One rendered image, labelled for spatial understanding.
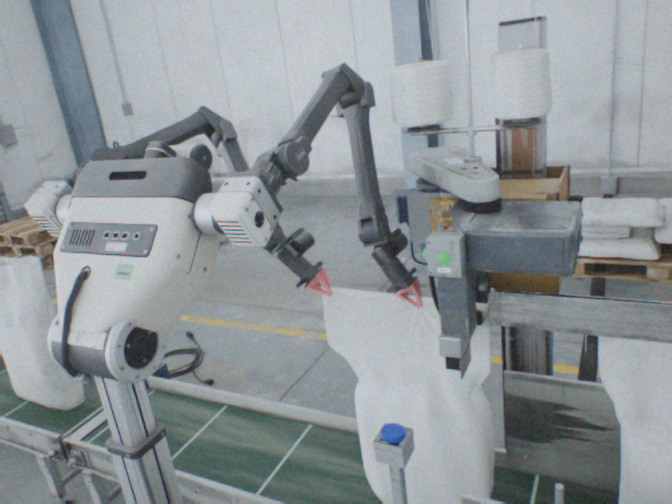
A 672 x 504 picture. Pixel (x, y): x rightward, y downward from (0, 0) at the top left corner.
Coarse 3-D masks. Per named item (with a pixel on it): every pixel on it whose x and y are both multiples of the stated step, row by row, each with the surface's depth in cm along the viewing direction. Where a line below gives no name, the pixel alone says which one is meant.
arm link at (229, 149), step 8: (224, 120) 171; (224, 128) 170; (232, 128) 171; (224, 136) 169; (232, 136) 170; (224, 144) 170; (232, 144) 171; (224, 152) 171; (232, 152) 171; (240, 152) 172; (224, 160) 172; (232, 160) 170; (240, 160) 171; (232, 168) 169; (240, 168) 169; (248, 168) 171; (272, 240) 162; (264, 248) 167; (272, 248) 167
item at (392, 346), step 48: (336, 288) 162; (336, 336) 169; (384, 336) 160; (432, 336) 153; (480, 336) 146; (384, 384) 158; (432, 384) 153; (480, 384) 151; (432, 432) 152; (480, 432) 150; (384, 480) 167; (432, 480) 159; (480, 480) 154
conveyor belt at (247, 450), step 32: (160, 416) 234; (192, 416) 231; (224, 416) 228; (256, 416) 225; (192, 448) 211; (224, 448) 208; (256, 448) 206; (288, 448) 204; (320, 448) 201; (352, 448) 199; (224, 480) 192; (256, 480) 190; (288, 480) 188; (320, 480) 186; (352, 480) 184; (512, 480) 175; (544, 480) 174
